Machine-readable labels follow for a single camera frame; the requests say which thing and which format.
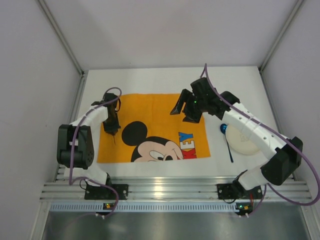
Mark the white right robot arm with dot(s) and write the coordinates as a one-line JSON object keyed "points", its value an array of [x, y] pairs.
{"points": [[281, 153]]}

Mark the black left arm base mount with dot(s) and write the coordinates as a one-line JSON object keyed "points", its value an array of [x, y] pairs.
{"points": [[97, 192]]}

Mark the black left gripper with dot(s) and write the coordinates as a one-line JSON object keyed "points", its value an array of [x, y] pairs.
{"points": [[111, 127]]}

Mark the orange Mickey Mouse placemat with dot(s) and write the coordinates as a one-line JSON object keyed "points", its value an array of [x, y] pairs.
{"points": [[148, 133]]}

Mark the blue metal spoon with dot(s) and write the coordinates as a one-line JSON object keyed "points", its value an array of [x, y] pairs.
{"points": [[223, 129]]}

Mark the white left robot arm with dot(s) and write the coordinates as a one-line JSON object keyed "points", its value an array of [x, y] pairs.
{"points": [[76, 146]]}

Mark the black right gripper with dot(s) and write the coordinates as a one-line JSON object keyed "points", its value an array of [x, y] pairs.
{"points": [[189, 107]]}

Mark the perforated white cable duct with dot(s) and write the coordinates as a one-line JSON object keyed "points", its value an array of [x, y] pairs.
{"points": [[148, 207]]}

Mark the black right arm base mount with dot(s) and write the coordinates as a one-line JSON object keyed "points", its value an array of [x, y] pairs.
{"points": [[230, 192]]}

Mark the cream ceramic plate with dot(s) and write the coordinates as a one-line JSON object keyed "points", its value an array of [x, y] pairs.
{"points": [[239, 142]]}

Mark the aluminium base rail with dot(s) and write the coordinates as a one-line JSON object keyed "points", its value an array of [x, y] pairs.
{"points": [[168, 189]]}

